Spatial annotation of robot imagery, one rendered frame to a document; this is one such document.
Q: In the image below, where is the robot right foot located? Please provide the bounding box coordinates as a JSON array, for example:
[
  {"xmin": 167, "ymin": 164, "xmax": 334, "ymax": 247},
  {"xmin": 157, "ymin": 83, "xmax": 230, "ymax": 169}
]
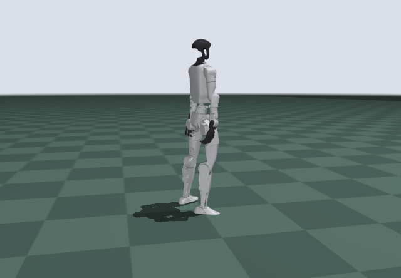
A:
[{"xmin": 194, "ymin": 205, "xmax": 220, "ymax": 215}]

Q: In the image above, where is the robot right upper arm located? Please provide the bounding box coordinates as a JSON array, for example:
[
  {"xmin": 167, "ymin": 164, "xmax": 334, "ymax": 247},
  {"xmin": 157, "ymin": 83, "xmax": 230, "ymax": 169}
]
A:
[{"xmin": 204, "ymin": 66, "xmax": 216, "ymax": 102}]

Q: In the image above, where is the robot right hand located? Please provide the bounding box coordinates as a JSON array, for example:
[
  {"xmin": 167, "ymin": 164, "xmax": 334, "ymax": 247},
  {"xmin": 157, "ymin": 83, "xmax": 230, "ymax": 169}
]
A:
[{"xmin": 200, "ymin": 120, "xmax": 217, "ymax": 144}]

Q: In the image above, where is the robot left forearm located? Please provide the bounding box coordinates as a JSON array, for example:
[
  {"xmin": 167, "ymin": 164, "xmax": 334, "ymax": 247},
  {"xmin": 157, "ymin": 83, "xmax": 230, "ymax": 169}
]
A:
[{"xmin": 190, "ymin": 95, "xmax": 197, "ymax": 118}]

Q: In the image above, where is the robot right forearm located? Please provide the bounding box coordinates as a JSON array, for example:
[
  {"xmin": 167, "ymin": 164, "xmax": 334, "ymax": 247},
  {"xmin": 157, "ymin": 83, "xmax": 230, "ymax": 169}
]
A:
[{"xmin": 209, "ymin": 93, "xmax": 219, "ymax": 127}]

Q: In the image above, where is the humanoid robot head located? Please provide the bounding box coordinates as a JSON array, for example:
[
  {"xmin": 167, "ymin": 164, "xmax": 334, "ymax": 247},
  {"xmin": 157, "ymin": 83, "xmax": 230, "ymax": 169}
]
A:
[{"xmin": 192, "ymin": 39, "xmax": 211, "ymax": 66}]

